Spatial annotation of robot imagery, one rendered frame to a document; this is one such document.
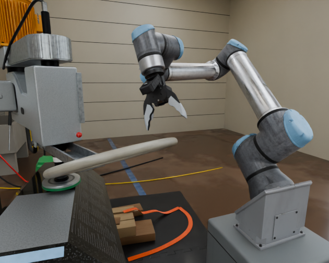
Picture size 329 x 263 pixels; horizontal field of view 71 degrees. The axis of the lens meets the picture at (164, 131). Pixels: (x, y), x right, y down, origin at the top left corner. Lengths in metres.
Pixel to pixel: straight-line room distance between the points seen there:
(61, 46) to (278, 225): 1.30
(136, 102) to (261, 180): 5.77
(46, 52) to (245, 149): 1.07
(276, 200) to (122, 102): 5.79
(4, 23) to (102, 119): 4.74
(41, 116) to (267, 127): 1.09
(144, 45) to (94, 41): 5.65
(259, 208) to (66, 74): 1.14
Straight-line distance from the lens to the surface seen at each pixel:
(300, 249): 1.17
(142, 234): 2.41
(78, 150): 1.36
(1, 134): 4.37
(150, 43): 0.86
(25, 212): 1.40
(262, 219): 1.03
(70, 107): 1.39
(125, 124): 6.61
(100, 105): 6.44
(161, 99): 0.80
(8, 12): 2.06
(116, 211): 2.78
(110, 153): 0.65
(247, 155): 1.09
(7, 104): 2.00
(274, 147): 1.04
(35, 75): 1.34
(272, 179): 1.05
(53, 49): 1.34
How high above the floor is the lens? 1.51
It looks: 12 degrees down
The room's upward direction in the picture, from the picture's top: straight up
